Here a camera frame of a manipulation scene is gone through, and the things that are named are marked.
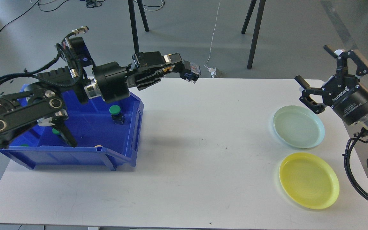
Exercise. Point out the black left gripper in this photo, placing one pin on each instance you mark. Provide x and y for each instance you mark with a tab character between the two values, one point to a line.
109	81

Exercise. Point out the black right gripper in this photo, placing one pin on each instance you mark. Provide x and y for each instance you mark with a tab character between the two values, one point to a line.
343	92

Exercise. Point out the yellow push button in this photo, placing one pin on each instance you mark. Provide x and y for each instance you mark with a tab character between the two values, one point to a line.
190	71

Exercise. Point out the green push button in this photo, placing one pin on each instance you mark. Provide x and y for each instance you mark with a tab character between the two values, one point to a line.
116	114
56	132

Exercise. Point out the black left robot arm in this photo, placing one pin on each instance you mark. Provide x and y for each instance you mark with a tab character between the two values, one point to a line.
73	68

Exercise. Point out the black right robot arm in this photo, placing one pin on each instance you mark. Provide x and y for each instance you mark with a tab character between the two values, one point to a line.
361	136

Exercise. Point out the light green plate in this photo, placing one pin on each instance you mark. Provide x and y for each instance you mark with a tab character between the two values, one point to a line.
298	127

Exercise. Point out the yellow plate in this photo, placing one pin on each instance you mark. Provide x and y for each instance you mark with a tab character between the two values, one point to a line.
309	180

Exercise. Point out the blue plastic bin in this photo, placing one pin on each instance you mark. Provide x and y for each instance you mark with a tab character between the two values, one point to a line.
91	125

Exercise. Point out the black tripod legs right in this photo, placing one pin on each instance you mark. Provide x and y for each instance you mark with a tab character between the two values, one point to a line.
257	26

